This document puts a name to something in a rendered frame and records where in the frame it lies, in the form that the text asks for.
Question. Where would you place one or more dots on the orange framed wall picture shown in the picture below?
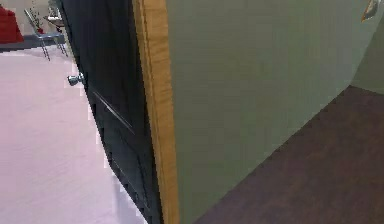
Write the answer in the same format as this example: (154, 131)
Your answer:
(370, 9)

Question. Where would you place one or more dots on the red sofa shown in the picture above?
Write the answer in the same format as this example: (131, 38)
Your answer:
(8, 28)

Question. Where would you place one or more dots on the silver round door knob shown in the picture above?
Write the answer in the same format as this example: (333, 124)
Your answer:
(74, 80)

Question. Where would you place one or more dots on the grey metal chair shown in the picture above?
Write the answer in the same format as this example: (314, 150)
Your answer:
(45, 33)

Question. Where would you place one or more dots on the wooden door frame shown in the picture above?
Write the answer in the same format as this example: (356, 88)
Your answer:
(158, 100)

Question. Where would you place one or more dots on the black room door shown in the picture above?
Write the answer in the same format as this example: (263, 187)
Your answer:
(110, 83)

